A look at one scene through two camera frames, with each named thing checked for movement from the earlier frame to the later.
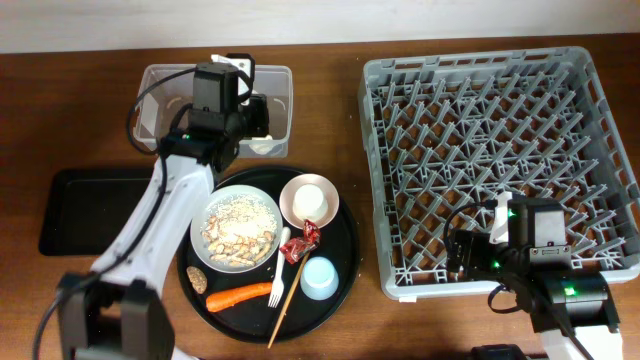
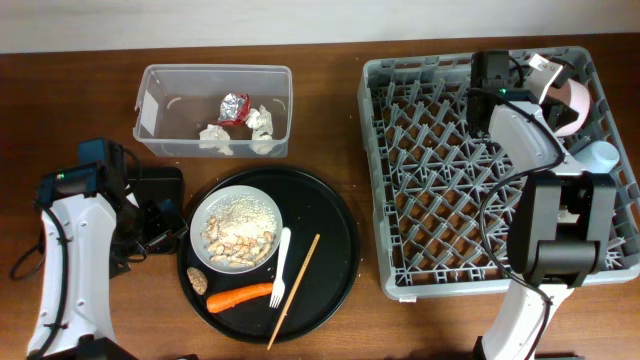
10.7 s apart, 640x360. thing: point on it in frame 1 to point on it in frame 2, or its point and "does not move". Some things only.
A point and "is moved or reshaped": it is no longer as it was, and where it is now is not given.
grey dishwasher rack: [446, 132] does not move
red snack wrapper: [295, 248] is moved or reshaped
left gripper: [257, 104] to [119, 256]
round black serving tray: [270, 254] does not move
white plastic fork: [278, 286] does not move
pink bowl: [286, 201] to [575, 94]
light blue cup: [319, 278] to [599, 157]
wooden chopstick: [282, 315] does not move
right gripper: [478, 245] to [552, 106]
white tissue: [262, 145] is moved or reshaped
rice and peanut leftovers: [239, 229] does not move
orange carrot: [220, 301] does not move
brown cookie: [198, 280] does not move
